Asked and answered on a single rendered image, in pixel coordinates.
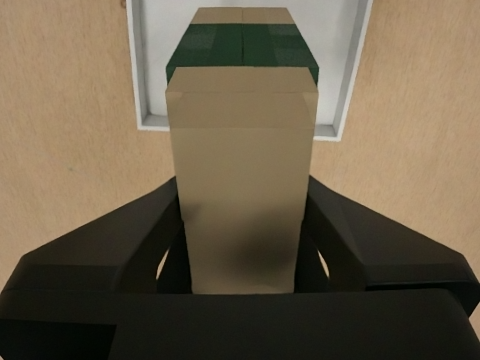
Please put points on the tan block with dark green band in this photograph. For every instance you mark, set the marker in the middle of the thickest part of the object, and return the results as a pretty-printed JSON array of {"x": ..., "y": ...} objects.
[{"x": 242, "y": 129}]

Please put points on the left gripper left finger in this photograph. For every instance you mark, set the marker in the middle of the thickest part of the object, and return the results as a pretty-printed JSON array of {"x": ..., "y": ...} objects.
[{"x": 121, "y": 250}]

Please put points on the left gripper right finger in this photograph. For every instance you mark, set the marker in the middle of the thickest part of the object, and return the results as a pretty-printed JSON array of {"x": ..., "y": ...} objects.
[{"x": 367, "y": 251}]

